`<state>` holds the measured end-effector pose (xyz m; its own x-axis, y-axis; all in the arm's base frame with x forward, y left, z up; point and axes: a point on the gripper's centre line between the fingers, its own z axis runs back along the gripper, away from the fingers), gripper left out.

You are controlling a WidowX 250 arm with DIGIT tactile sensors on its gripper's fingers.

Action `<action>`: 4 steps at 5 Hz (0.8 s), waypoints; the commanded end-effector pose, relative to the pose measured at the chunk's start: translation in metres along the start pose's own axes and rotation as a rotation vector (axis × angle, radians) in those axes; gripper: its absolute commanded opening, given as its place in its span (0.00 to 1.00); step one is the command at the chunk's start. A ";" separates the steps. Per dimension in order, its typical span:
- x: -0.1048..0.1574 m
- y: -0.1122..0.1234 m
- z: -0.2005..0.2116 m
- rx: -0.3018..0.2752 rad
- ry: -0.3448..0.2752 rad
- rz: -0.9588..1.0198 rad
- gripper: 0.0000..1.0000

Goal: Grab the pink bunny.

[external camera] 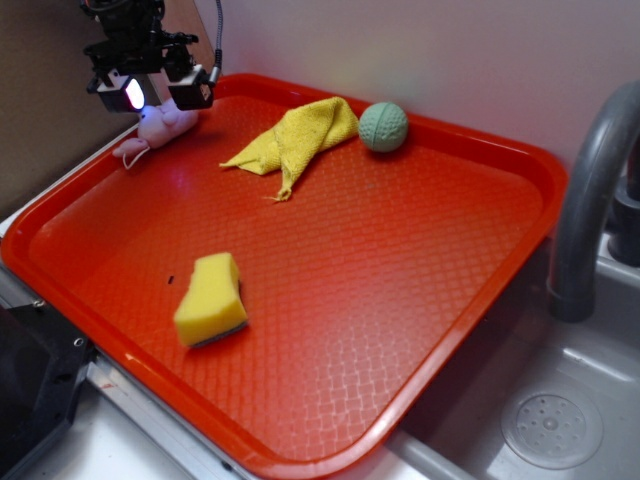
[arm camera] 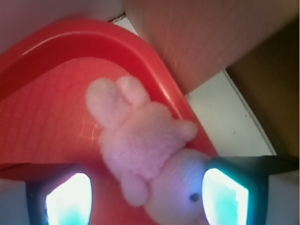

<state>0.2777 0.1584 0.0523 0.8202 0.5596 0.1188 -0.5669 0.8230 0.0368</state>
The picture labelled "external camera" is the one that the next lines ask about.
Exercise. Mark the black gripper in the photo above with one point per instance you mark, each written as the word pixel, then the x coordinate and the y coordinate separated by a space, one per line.
pixel 135 44

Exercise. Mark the pink plush bunny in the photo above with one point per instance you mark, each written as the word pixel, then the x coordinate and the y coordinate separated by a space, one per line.
pixel 158 125

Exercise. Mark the yellow cloth rag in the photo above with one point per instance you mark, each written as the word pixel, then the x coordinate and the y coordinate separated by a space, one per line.
pixel 291 144

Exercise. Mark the yellow sponge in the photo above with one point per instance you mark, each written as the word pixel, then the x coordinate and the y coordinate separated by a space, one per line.
pixel 211 307

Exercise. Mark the green textured ball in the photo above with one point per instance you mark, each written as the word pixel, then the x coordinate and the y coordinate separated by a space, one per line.
pixel 383 127

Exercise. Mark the red plastic tray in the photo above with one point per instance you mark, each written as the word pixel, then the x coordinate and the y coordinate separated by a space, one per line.
pixel 358 289

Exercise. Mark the grey faucet spout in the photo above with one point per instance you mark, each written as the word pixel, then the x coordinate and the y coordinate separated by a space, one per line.
pixel 601 161

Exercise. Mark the grey toy sink basin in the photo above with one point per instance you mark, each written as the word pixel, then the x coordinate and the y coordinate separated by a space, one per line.
pixel 454 431

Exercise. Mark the sink drain strainer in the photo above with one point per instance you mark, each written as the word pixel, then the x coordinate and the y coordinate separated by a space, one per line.
pixel 552 426

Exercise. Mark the black metal bracket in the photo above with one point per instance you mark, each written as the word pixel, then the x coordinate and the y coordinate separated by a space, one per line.
pixel 44 360

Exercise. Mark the black faucet handle base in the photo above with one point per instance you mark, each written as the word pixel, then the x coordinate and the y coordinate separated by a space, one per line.
pixel 623 244

